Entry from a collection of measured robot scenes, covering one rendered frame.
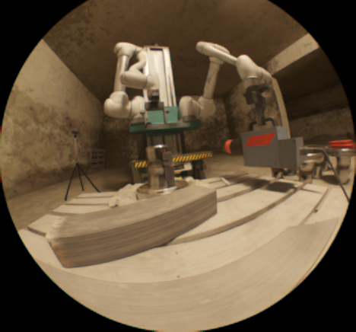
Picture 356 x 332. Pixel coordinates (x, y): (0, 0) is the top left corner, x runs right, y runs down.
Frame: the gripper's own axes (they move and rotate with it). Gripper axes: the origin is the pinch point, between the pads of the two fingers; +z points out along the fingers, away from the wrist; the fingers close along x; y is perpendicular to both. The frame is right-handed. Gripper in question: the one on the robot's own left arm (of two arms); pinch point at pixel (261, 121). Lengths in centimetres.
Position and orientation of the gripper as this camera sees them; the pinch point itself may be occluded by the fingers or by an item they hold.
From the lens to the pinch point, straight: 66.5
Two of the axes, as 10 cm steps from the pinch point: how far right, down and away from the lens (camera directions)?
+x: -9.3, 1.2, -3.4
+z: 1.2, 9.9, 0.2
